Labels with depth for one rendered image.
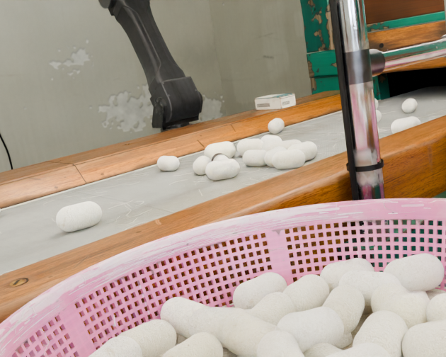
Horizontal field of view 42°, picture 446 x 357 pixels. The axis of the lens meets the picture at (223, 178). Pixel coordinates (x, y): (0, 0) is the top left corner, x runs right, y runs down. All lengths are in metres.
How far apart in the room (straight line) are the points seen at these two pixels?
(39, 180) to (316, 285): 0.45
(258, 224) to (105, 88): 2.48
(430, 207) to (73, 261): 0.20
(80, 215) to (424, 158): 0.29
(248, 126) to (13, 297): 0.61
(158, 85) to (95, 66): 1.70
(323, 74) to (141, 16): 0.36
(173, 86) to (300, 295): 0.82
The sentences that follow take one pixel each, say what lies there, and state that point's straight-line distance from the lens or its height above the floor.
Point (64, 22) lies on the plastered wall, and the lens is 2.76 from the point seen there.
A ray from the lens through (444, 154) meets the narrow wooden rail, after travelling 0.55.
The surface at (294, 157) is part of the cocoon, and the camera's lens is 0.59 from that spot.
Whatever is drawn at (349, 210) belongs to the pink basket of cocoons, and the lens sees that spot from 0.34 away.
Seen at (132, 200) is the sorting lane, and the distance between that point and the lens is 0.57.
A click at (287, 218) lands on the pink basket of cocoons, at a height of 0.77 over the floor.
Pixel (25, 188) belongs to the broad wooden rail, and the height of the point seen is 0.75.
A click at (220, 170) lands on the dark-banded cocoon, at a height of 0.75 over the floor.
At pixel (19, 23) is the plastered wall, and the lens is 2.69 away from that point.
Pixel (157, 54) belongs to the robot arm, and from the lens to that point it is 1.12.
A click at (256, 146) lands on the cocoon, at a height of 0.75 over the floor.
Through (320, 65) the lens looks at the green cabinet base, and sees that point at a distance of 1.16.
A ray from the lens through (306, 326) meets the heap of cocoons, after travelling 0.27.
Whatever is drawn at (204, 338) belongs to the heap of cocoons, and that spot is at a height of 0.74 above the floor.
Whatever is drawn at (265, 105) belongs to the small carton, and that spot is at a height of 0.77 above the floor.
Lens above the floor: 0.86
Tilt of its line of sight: 12 degrees down
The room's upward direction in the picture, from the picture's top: 9 degrees counter-clockwise
